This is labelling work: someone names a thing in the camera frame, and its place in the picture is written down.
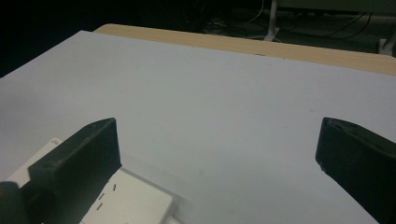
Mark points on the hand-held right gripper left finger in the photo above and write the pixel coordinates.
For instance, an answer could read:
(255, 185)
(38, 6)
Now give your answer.
(84, 161)

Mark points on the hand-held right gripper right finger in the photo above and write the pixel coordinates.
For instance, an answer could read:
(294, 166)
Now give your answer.
(361, 161)

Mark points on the white power strip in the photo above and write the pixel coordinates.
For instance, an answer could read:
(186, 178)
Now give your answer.
(134, 199)

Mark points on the white stand foot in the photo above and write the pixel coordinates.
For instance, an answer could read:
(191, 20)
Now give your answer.
(387, 46)

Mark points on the white metal stand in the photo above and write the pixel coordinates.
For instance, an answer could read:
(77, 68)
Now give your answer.
(272, 21)

